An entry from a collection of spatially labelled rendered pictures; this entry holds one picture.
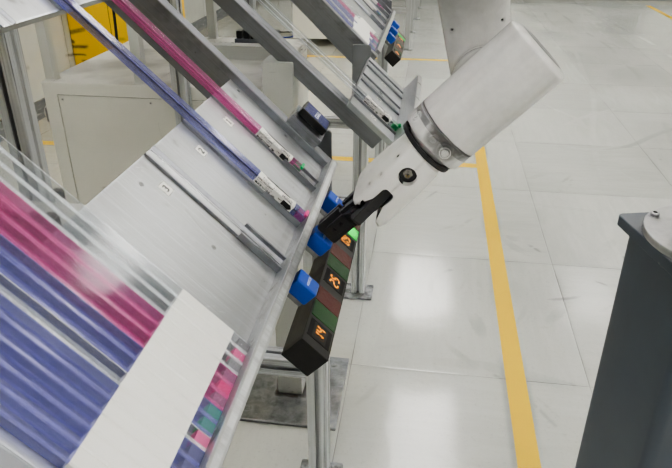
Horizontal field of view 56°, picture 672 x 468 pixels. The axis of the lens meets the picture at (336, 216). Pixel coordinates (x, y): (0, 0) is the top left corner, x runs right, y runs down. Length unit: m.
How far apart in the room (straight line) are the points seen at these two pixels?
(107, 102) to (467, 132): 1.42
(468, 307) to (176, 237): 1.41
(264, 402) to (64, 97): 1.05
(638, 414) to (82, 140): 1.63
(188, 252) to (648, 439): 0.66
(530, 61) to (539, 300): 1.41
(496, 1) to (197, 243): 0.43
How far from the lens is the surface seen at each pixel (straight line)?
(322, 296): 0.77
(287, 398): 1.60
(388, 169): 0.72
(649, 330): 0.95
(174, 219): 0.65
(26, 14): 0.77
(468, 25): 0.79
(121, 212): 0.61
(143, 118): 1.94
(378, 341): 1.79
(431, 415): 1.59
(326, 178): 0.91
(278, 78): 1.24
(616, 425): 1.06
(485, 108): 0.70
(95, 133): 2.03
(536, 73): 0.69
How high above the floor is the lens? 1.09
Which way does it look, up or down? 27 degrees down
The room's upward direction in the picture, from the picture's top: straight up
